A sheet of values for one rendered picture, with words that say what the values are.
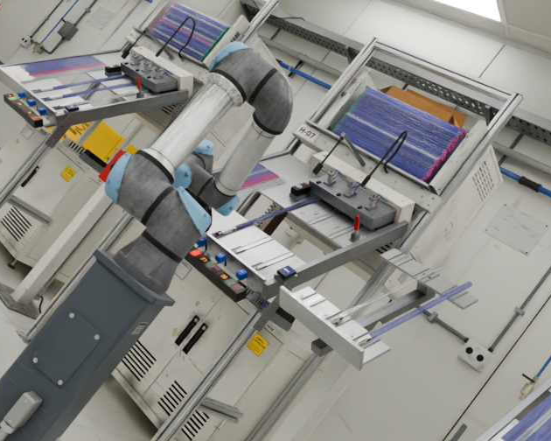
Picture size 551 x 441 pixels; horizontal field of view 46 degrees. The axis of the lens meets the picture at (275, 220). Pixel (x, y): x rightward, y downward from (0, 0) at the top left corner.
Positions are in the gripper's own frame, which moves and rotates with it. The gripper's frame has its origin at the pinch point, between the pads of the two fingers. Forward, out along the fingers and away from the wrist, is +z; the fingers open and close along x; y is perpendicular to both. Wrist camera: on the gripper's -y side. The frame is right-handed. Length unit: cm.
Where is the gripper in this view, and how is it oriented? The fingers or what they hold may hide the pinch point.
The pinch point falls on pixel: (201, 235)
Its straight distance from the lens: 221.6
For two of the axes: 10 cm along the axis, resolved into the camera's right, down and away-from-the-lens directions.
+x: 6.6, 4.6, -6.0
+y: -7.5, 2.7, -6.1
